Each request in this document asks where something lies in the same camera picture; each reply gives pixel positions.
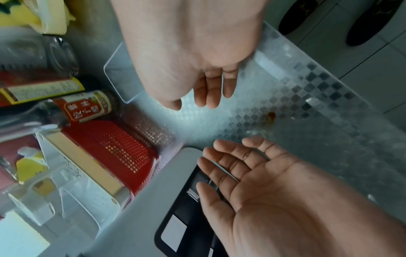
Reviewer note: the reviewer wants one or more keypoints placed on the dark sauce bottle red label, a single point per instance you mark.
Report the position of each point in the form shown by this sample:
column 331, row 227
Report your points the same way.
column 84, row 106

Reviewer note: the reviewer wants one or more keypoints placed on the person's left forearm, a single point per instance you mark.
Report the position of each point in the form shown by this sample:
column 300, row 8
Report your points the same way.
column 374, row 231

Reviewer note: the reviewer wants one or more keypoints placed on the person's left hand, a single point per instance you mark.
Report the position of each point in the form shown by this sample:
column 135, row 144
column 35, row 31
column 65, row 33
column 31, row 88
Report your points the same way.
column 279, row 200

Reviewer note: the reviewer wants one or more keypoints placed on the yellow packet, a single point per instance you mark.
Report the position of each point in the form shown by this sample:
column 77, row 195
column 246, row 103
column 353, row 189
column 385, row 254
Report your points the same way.
column 22, row 15

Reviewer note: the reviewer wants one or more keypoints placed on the pale yellow sponge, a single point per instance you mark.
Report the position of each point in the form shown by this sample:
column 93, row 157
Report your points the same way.
column 19, row 236

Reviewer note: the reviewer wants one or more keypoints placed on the translucent checkered table cover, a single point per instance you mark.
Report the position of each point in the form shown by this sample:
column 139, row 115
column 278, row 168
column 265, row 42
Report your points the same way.
column 301, row 113

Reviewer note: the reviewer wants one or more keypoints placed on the red perforated plastic basket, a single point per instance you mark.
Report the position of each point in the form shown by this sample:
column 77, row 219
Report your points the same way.
column 120, row 148

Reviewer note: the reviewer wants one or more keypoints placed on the white plastic holder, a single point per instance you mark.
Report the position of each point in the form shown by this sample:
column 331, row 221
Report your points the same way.
column 31, row 198

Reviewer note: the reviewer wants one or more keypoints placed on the red and yellow box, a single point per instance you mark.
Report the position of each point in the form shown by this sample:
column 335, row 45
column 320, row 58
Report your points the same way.
column 41, row 89

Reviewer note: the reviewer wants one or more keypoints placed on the clear plastic container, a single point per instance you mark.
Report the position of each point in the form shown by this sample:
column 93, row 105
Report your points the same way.
column 122, row 72

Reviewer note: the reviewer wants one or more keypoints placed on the clear plastic bottle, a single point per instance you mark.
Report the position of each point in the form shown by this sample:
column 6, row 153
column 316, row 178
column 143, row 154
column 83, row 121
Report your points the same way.
column 28, row 118

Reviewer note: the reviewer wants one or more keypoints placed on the black shoe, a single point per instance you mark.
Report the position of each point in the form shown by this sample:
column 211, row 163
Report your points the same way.
column 303, row 13
column 376, row 21

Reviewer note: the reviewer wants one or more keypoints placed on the person's right hand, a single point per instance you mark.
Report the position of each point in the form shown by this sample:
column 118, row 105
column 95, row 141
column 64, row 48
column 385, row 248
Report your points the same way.
column 190, row 37

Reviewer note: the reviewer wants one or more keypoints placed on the white perforated plastic basket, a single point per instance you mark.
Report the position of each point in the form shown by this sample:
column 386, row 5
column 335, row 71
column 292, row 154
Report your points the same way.
column 87, row 198

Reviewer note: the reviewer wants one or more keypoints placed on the clear drinking glass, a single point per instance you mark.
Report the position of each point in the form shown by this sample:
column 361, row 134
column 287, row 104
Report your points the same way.
column 57, row 54

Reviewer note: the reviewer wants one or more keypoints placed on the white appliance with black panel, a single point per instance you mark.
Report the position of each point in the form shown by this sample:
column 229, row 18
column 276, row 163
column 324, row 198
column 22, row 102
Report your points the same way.
column 139, row 213

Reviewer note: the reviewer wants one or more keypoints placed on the pink and yellow package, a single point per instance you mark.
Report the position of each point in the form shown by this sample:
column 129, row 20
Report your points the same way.
column 22, row 160

